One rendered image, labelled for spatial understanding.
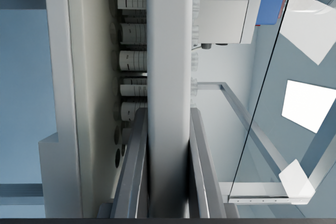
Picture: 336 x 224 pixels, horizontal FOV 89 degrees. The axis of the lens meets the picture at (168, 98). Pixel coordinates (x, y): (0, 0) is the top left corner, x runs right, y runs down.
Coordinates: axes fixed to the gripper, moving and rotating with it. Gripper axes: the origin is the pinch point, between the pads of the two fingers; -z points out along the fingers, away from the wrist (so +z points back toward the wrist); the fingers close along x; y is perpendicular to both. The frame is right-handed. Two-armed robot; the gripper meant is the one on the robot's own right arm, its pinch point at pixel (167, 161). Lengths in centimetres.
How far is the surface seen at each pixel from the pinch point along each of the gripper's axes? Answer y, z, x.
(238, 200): 70, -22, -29
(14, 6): 5, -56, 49
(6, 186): 68, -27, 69
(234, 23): 5.7, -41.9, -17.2
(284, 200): 71, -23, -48
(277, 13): 4, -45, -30
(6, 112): 68, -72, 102
